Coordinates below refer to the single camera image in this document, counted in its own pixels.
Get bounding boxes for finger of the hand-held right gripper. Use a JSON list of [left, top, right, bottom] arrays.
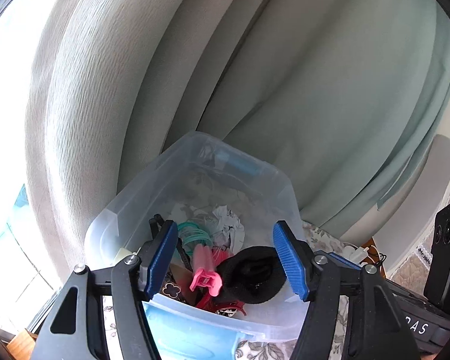
[[322, 251, 364, 271]]

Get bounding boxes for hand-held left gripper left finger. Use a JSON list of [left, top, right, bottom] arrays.
[[32, 219, 179, 360]]

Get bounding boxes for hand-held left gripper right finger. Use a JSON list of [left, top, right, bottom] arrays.
[[272, 220, 417, 360]]

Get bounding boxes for teal plastic bangles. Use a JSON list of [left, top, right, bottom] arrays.
[[176, 221, 212, 261]]

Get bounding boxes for pink hair clip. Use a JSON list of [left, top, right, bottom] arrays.
[[189, 245, 223, 296]]

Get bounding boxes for clear plastic storage container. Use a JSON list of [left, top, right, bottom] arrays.
[[84, 131, 346, 360]]

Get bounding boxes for red hair claw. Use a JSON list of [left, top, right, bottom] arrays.
[[195, 292, 250, 316]]

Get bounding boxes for white paper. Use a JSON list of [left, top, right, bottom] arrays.
[[206, 204, 246, 250]]

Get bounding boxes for black-and-white spotted scrunchie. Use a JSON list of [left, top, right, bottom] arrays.
[[215, 302, 241, 317]]

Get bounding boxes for white charger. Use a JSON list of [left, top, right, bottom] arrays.
[[341, 245, 368, 265]]

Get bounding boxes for floral fleece blanket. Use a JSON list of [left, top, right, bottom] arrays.
[[30, 220, 361, 360]]

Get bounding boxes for beige quilted lace cover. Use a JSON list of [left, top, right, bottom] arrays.
[[388, 244, 436, 290]]

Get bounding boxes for grey-green curtain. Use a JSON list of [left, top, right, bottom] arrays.
[[22, 0, 450, 282]]

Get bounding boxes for black cable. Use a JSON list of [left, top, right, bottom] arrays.
[[367, 249, 388, 268]]

